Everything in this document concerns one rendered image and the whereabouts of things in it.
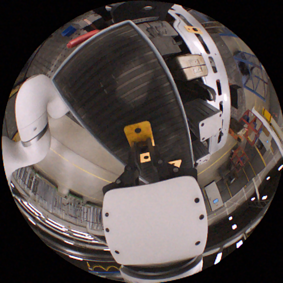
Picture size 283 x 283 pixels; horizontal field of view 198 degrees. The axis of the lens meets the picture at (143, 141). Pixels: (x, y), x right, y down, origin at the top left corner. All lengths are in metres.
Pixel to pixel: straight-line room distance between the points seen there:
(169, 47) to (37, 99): 0.27
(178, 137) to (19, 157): 0.36
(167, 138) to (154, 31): 0.24
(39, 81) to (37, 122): 0.09
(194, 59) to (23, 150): 0.45
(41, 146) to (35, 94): 0.13
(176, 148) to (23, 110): 0.33
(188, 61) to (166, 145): 0.20
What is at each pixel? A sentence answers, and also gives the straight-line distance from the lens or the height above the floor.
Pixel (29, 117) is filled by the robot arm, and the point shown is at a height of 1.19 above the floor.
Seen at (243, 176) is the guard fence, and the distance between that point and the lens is 7.74.
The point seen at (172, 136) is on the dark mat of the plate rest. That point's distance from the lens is 0.16.
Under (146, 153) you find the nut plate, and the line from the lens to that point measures 0.17.
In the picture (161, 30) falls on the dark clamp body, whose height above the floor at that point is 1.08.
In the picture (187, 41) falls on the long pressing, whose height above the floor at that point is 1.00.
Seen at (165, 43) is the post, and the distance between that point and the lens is 0.21.
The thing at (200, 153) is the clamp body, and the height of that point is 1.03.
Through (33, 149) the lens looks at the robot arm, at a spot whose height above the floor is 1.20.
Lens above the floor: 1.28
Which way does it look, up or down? 50 degrees down
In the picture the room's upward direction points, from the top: 171 degrees clockwise
